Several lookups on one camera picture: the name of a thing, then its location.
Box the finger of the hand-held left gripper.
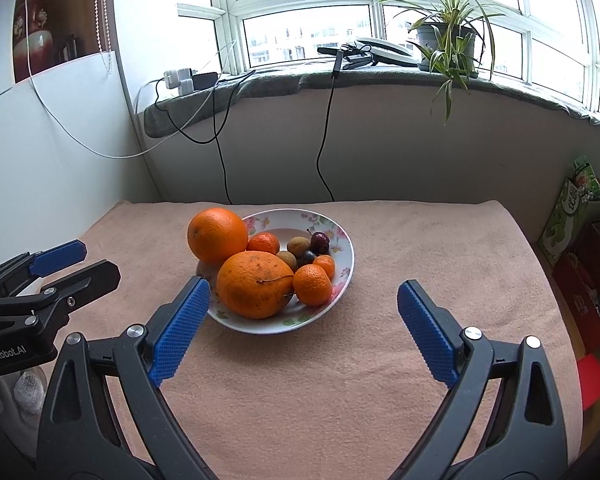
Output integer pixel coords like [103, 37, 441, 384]
[0, 240, 88, 295]
[0, 259, 121, 329]

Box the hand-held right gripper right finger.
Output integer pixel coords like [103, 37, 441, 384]
[396, 280, 570, 480]

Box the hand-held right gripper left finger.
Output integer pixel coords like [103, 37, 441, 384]
[36, 276, 212, 480]

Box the large spotted orange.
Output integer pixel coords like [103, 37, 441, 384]
[216, 251, 296, 320]

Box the large smooth orange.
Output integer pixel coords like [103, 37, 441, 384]
[187, 207, 249, 266]

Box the floral white bowl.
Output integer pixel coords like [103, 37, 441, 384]
[196, 208, 355, 335]

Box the medium tangerine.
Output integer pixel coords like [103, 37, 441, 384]
[246, 232, 281, 256]

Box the small tangerine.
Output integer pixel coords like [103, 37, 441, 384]
[312, 255, 336, 281]

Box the big tangerine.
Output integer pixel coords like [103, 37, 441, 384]
[293, 263, 333, 307]

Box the white foam fruit net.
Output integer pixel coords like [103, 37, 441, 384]
[14, 370, 47, 413]

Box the white board panel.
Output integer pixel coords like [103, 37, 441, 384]
[0, 50, 156, 271]

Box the pink towel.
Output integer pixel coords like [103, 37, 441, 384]
[37, 200, 583, 480]

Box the red box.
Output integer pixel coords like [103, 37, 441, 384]
[551, 250, 600, 353]

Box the red paper sheet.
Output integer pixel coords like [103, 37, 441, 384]
[576, 354, 600, 411]

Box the green snack bag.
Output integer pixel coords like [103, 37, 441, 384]
[539, 156, 600, 267]

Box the white power strip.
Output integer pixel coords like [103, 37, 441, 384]
[163, 67, 195, 95]

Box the wooden shelf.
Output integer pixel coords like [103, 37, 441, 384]
[10, 0, 116, 83]

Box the potted spider plant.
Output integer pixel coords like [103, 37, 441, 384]
[375, 0, 508, 126]

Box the white cable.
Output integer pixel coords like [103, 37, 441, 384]
[0, 0, 238, 159]

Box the black looped cable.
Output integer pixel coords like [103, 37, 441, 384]
[155, 67, 258, 206]

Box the black lamp cable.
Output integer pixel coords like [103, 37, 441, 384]
[316, 45, 376, 203]

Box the white beaded blind cord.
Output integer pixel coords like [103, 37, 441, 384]
[94, 0, 112, 73]

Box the round ring lamp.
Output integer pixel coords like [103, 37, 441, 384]
[317, 37, 421, 68]

